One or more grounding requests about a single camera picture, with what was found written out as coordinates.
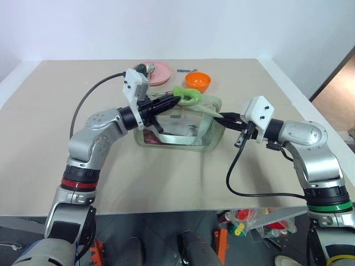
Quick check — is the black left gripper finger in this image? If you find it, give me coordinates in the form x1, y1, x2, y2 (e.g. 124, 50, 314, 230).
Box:
151, 95, 178, 109
154, 97, 181, 115

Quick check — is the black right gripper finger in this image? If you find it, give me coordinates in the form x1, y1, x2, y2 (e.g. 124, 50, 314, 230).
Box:
219, 117, 246, 131
220, 111, 244, 121

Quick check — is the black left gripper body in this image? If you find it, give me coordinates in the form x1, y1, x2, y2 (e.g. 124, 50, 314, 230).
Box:
136, 97, 165, 134

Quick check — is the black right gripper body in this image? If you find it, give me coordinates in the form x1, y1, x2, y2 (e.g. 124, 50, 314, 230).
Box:
234, 118, 256, 148

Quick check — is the green plush keychain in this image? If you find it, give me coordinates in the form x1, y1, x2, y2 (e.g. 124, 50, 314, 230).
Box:
172, 86, 202, 107

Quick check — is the green clear zip pouch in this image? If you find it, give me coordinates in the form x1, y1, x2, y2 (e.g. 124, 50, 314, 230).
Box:
133, 94, 226, 154

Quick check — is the red item inside pouch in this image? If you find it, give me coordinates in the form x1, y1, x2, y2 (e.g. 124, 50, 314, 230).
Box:
143, 131, 159, 145

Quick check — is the white cloth inside pouch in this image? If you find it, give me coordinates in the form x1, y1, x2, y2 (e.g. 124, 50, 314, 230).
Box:
185, 124, 200, 138

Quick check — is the pink round plate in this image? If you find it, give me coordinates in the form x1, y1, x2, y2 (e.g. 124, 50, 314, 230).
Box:
132, 61, 173, 87

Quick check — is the orange plastic bowl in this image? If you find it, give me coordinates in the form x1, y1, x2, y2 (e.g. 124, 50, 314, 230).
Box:
185, 71, 213, 94

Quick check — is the clear bag of colourful toys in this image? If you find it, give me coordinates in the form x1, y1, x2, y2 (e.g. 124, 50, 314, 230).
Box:
221, 207, 297, 245

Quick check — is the grey flat board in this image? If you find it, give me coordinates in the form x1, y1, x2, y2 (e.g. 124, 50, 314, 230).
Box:
249, 206, 309, 231

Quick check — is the brown wooden door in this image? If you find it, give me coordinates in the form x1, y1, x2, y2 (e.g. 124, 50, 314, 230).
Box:
310, 45, 355, 156

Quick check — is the dark rounded shape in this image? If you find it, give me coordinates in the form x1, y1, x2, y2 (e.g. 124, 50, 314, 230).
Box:
121, 236, 145, 266
176, 231, 224, 266

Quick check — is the white shoe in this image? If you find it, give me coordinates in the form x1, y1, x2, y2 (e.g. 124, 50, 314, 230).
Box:
274, 254, 300, 266

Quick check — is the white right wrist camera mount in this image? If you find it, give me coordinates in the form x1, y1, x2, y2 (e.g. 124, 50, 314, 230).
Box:
240, 95, 276, 144

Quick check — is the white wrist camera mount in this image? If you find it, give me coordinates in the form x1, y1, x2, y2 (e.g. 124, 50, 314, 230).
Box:
240, 95, 276, 144
122, 68, 152, 131

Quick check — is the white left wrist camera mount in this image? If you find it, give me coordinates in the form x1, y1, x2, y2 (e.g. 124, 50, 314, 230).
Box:
122, 68, 152, 131

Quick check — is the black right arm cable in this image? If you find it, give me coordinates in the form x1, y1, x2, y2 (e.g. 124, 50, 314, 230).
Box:
226, 127, 308, 198

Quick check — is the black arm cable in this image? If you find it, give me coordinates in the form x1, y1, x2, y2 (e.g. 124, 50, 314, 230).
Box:
70, 71, 129, 139
226, 127, 308, 198

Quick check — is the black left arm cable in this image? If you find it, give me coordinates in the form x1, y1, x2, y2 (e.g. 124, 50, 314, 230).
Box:
70, 71, 129, 139

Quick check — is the orange metal frame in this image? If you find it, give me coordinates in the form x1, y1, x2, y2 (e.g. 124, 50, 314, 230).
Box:
212, 218, 229, 265

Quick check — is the orange plastic bracket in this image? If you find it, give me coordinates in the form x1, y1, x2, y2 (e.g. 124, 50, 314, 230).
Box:
89, 239, 105, 266

